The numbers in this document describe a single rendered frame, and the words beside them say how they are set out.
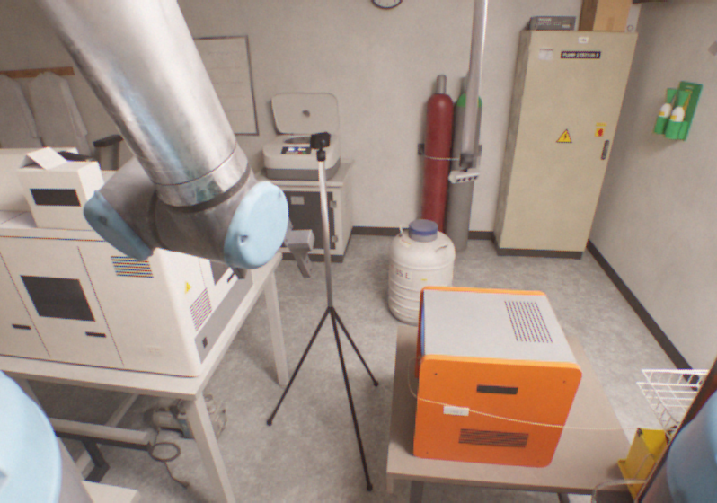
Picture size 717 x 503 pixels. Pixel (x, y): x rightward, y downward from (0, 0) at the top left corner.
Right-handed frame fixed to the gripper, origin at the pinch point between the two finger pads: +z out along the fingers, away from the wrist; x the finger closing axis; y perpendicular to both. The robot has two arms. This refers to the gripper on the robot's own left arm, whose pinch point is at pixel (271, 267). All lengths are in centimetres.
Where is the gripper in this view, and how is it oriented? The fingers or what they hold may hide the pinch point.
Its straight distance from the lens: 77.8
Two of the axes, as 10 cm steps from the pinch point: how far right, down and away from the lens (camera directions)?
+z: 1.9, 6.2, 7.6
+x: -9.8, 0.4, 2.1
